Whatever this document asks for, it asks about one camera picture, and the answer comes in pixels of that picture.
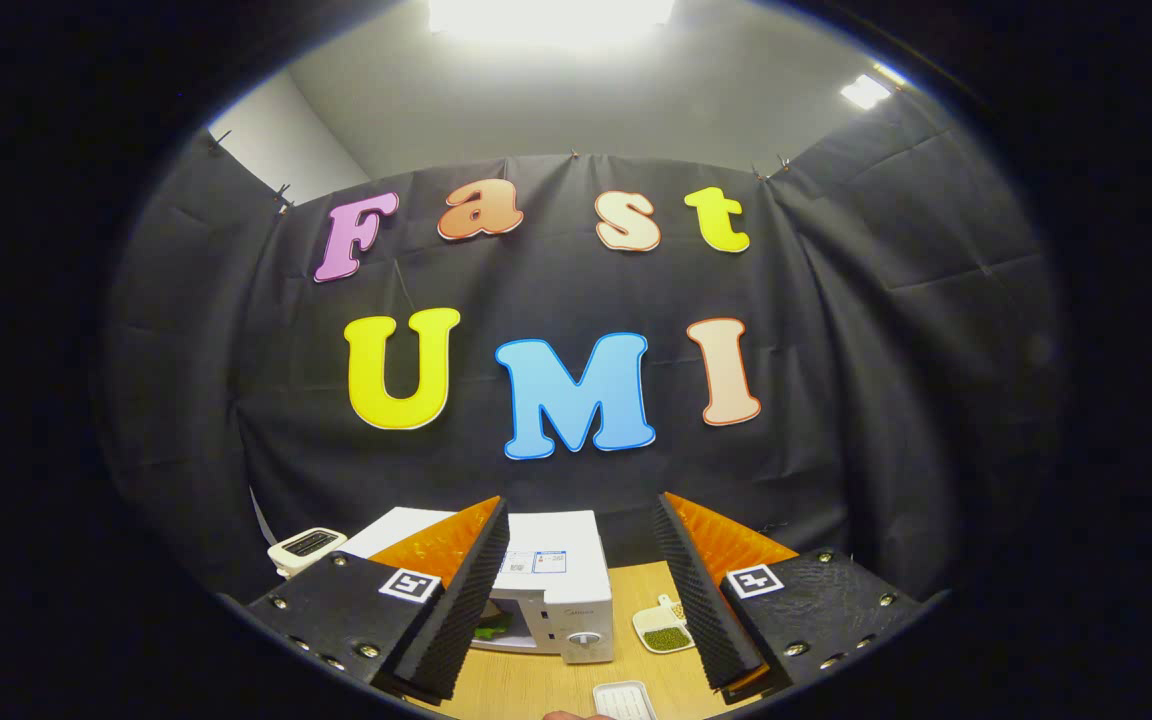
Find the black backdrop cloth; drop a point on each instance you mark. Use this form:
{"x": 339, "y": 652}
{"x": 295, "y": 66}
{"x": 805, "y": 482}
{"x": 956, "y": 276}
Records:
{"x": 556, "y": 290}

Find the white rectangular tray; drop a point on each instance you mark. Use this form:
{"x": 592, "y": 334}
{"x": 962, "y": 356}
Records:
{"x": 624, "y": 700}

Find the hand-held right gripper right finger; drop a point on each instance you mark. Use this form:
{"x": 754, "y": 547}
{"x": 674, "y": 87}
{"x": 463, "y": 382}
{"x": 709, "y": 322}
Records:
{"x": 701, "y": 610}

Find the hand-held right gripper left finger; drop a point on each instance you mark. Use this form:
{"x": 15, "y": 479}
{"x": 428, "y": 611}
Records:
{"x": 461, "y": 610}

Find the white divided dish with beans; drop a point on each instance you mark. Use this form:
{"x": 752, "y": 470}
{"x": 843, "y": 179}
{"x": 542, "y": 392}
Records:
{"x": 664, "y": 635}

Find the white toaster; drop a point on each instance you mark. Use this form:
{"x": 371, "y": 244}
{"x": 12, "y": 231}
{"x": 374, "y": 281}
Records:
{"x": 306, "y": 545}

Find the ceiling light panel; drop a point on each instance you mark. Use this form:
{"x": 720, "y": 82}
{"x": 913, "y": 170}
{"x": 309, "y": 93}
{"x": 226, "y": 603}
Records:
{"x": 866, "y": 92}
{"x": 551, "y": 18}

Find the white microwave oven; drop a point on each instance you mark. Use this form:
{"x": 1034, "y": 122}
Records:
{"x": 556, "y": 545}

